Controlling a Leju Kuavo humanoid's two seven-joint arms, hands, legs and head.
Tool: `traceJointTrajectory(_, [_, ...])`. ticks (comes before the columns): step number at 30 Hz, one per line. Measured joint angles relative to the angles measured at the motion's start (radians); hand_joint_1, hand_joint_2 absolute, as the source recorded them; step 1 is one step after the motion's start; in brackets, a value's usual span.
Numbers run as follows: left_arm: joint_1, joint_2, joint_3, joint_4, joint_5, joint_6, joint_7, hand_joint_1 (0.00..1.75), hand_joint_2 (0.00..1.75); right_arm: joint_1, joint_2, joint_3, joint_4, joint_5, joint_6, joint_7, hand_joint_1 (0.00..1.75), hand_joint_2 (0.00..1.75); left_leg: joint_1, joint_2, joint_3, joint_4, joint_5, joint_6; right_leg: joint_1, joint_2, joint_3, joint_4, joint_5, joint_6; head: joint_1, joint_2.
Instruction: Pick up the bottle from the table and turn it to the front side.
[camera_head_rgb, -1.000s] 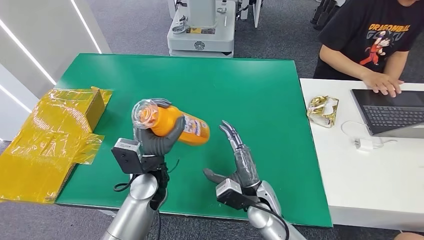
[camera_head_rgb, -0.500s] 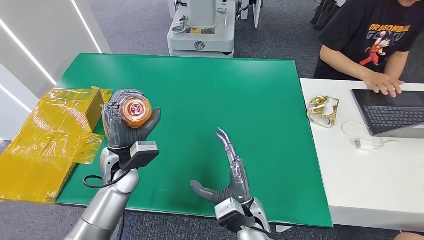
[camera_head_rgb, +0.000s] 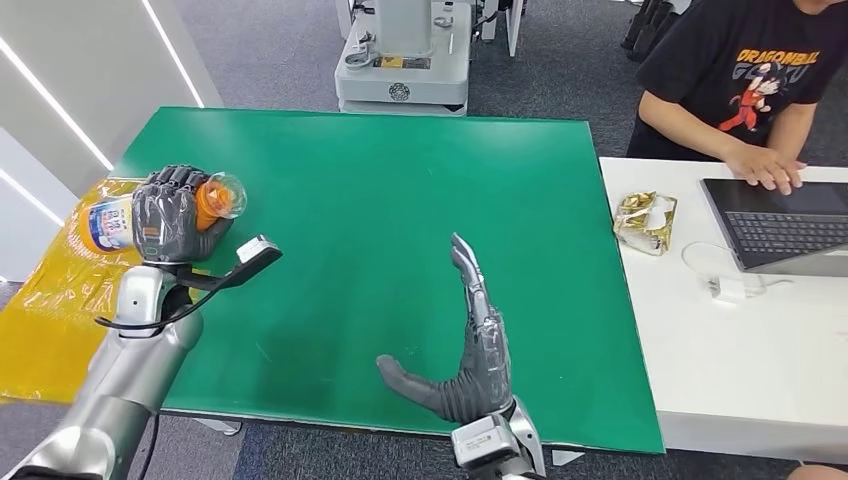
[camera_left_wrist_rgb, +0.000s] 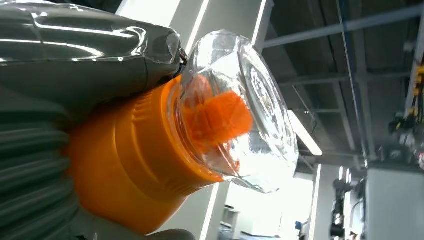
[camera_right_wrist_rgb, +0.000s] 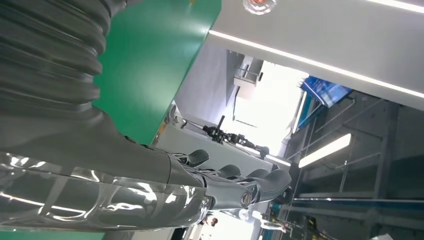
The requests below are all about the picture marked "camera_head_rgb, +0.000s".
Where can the gold foil wrapper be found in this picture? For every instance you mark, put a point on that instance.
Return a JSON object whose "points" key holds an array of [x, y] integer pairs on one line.
{"points": [[644, 224]]}

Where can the orange juice bottle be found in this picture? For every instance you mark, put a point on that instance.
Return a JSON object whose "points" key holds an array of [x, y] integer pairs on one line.
{"points": [[109, 225]]}

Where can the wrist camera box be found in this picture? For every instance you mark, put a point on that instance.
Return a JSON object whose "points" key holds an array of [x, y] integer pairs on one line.
{"points": [[255, 253], [484, 444]]}

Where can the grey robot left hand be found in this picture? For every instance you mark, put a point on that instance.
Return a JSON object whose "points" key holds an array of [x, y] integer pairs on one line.
{"points": [[169, 222]]}

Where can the white paper scrap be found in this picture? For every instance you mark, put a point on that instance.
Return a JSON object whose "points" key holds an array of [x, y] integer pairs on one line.
{"points": [[565, 457]]}

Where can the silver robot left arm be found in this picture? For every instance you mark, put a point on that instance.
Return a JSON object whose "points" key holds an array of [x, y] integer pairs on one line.
{"points": [[132, 371]]}

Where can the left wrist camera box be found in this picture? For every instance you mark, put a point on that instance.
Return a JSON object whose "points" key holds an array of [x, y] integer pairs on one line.
{"points": [[255, 253]]}

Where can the person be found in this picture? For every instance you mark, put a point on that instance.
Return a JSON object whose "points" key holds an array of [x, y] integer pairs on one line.
{"points": [[715, 53]]}

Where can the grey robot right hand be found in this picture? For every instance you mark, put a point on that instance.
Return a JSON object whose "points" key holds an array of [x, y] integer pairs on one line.
{"points": [[484, 371]]}

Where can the grey laptop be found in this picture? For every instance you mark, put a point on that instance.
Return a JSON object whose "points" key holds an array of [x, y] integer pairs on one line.
{"points": [[782, 225]]}

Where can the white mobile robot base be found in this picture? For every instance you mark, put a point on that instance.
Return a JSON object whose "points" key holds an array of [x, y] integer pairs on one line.
{"points": [[403, 66]]}

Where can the yellow taped cardboard box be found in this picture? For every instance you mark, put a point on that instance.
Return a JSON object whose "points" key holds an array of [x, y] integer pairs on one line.
{"points": [[46, 344]]}

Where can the black office chair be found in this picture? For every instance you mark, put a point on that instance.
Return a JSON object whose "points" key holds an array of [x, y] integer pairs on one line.
{"points": [[651, 26]]}

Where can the white stand frame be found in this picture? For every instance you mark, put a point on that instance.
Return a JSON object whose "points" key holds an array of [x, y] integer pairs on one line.
{"points": [[509, 20]]}

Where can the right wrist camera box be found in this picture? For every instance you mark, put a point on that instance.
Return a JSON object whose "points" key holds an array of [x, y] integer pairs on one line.
{"points": [[484, 444]]}

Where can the green table mat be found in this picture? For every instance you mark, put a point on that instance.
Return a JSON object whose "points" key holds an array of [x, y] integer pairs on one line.
{"points": [[397, 199]]}

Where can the person's right hand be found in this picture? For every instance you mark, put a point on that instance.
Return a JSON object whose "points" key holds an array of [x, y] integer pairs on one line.
{"points": [[766, 166]]}

